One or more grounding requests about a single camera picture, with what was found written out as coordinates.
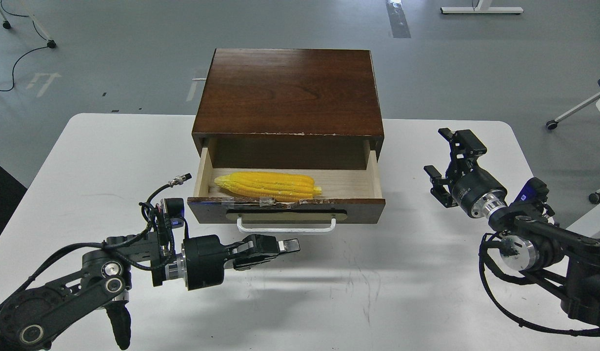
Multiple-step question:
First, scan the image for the yellow corn cob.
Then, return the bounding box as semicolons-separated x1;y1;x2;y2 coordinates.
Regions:
214;172;322;202

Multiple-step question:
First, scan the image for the dark wooden drawer cabinet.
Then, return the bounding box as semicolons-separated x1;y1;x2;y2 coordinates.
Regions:
192;48;384;170

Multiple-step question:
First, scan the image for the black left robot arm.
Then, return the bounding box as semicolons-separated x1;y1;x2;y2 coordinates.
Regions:
0;174;300;351

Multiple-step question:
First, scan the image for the white chair leg with caster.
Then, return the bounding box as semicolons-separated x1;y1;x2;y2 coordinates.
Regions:
545;91;600;131

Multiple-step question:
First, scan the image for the white stand leg with caster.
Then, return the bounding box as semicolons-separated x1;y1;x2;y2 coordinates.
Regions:
0;0;57;49

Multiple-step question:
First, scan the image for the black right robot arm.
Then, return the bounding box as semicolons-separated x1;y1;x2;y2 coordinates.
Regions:
424;128;600;337

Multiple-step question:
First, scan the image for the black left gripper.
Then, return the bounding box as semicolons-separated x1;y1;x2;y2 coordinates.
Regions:
182;234;300;291

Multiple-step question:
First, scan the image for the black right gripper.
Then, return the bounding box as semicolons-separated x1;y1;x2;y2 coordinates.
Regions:
423;128;507;218

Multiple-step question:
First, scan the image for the white table base foot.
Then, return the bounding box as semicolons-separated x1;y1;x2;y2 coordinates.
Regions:
440;0;524;15

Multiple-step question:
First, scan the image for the wooden drawer with white handle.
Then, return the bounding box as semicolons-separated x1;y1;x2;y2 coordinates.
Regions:
188;137;386;225

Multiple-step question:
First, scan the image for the black cable on floor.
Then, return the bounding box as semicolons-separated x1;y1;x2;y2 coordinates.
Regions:
0;0;49;92

